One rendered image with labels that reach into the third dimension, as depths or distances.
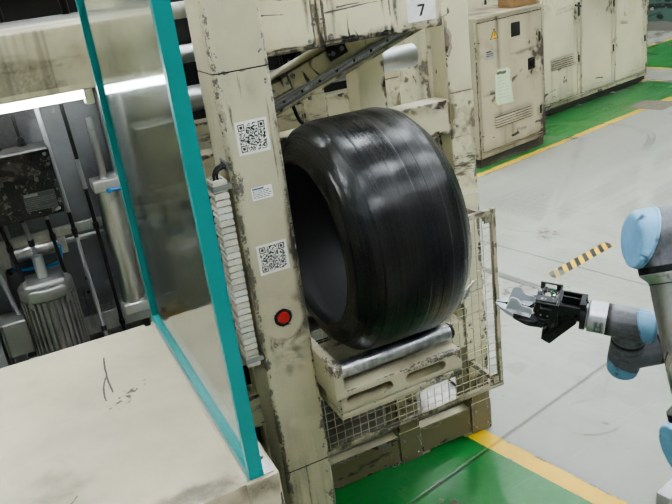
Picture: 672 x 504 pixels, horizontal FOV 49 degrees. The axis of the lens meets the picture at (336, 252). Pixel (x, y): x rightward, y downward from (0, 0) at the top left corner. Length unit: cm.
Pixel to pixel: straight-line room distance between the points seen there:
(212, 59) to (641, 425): 228
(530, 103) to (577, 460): 442
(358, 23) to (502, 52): 459
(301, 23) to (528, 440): 188
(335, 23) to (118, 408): 120
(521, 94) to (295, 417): 521
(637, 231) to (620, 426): 174
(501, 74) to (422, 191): 494
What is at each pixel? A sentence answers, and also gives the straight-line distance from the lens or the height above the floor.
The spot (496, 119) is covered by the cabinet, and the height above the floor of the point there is 39.
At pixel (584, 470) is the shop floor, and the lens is 298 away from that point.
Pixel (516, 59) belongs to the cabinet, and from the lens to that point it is 673.
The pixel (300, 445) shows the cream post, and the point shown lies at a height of 69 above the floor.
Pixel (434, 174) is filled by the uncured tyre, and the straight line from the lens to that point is 171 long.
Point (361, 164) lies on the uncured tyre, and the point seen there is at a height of 142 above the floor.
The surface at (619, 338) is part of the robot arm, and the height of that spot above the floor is 97.
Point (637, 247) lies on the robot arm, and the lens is 157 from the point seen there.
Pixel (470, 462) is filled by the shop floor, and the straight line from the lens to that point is 300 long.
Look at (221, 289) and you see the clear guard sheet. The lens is 84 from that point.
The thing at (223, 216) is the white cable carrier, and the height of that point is 134.
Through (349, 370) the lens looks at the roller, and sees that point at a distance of 186.
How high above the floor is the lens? 186
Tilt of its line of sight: 22 degrees down
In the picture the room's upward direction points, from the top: 8 degrees counter-clockwise
